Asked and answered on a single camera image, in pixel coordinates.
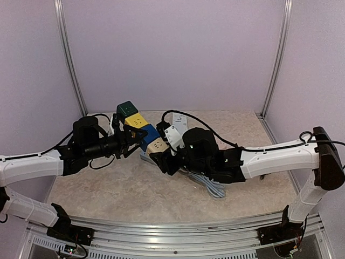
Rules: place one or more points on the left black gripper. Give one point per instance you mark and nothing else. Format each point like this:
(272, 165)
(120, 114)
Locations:
(128, 140)

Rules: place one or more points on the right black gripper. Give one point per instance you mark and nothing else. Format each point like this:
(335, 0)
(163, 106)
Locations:
(164, 162)

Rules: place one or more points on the beige cube socket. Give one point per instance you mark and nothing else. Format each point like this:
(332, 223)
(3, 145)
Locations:
(157, 146)

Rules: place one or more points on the blue cube socket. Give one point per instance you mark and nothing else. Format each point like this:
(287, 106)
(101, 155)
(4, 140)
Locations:
(152, 134)

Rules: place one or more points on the yellow cube socket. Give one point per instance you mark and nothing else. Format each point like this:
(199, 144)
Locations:
(136, 120)

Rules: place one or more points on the dark green cube socket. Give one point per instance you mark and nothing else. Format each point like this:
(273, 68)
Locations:
(126, 109)

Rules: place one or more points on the black power adapter with cable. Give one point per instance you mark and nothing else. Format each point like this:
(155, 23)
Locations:
(264, 176)

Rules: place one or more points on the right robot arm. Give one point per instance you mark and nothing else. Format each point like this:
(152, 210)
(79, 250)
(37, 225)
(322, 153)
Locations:
(197, 151)

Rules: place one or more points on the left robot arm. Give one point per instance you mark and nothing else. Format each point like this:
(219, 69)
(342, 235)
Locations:
(87, 141)

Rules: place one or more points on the light blue power strip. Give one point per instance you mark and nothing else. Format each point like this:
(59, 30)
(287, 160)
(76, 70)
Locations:
(146, 158)

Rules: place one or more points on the long white power strip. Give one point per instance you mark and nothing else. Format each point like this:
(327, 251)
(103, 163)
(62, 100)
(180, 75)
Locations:
(179, 121)

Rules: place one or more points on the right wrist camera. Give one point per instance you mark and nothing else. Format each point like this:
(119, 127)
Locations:
(171, 135)

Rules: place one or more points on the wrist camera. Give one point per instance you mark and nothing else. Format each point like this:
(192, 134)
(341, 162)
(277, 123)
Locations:
(114, 124)
(171, 135)

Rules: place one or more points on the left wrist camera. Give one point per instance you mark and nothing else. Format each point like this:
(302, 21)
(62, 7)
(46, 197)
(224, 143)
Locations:
(114, 124)

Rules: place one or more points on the aluminium front rail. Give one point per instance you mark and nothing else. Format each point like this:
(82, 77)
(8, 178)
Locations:
(236, 238)

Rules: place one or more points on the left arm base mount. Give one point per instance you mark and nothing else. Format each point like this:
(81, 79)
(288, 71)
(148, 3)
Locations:
(73, 234)

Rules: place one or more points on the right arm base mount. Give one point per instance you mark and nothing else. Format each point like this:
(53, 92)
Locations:
(277, 233)

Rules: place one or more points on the left aluminium frame post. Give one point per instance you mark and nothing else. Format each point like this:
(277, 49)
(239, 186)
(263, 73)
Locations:
(59, 10)

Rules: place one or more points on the aluminium frame post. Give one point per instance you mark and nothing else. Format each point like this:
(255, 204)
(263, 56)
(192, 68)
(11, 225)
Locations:
(59, 10)
(283, 35)

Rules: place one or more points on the right aluminium frame post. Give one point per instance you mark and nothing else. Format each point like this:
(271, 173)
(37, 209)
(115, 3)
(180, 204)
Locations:
(283, 35)

